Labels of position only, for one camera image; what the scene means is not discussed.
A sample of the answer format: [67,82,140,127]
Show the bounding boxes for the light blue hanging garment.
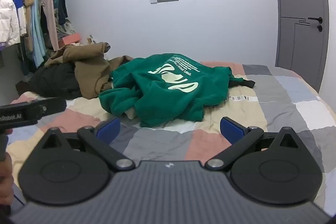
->
[30,0,46,67]

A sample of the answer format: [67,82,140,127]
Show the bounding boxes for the person's left hand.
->
[0,153,14,205]

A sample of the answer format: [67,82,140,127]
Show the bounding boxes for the pink box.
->
[62,33,81,45]

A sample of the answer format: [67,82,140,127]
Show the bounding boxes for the camouflage cloth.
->
[56,19,76,41]

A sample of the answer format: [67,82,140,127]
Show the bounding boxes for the dark hanging garment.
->
[58,0,69,26]

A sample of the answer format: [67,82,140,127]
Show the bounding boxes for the brown hoodie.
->
[43,42,134,100]

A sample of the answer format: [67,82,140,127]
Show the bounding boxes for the white puffer jacket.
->
[0,0,21,45]

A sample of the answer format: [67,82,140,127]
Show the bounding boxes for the black strap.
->
[228,74,256,88]

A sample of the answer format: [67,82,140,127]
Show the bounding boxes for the black garment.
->
[16,63,83,100]

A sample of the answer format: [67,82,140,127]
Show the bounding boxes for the green printed sweatshirt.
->
[98,53,244,128]

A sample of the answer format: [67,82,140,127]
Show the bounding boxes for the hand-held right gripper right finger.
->
[205,117,305,170]

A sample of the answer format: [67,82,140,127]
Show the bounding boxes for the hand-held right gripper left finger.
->
[34,117,135,171]

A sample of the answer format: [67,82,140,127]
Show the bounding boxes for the checkered bed sheet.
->
[0,61,336,214]

